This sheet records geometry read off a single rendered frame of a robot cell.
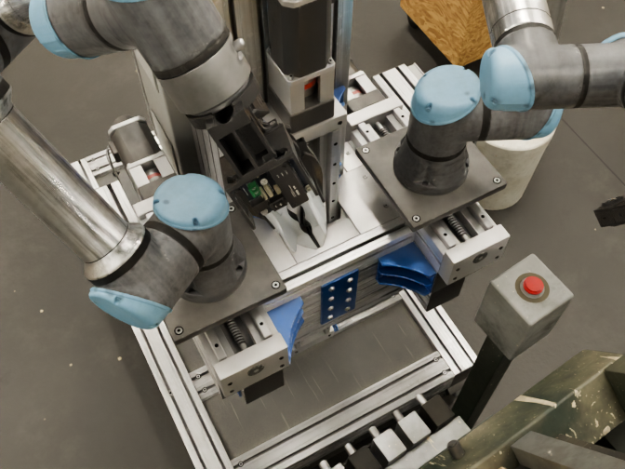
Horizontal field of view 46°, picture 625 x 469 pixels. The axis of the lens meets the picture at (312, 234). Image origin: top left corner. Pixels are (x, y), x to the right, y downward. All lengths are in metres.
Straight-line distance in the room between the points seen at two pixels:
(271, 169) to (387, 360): 1.57
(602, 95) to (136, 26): 0.54
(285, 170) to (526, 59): 0.35
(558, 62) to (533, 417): 0.75
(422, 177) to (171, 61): 0.89
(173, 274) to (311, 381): 1.07
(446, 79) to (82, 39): 0.80
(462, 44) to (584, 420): 1.81
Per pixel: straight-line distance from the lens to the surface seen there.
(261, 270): 1.36
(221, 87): 0.64
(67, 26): 0.70
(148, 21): 0.62
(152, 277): 1.13
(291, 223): 0.77
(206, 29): 0.63
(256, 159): 0.67
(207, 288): 1.31
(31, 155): 1.06
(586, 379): 1.51
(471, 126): 1.35
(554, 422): 1.47
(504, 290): 1.51
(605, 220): 1.01
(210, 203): 1.18
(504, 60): 0.89
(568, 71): 0.90
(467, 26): 2.92
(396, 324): 2.24
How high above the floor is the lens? 2.22
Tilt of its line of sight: 58 degrees down
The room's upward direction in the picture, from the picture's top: straight up
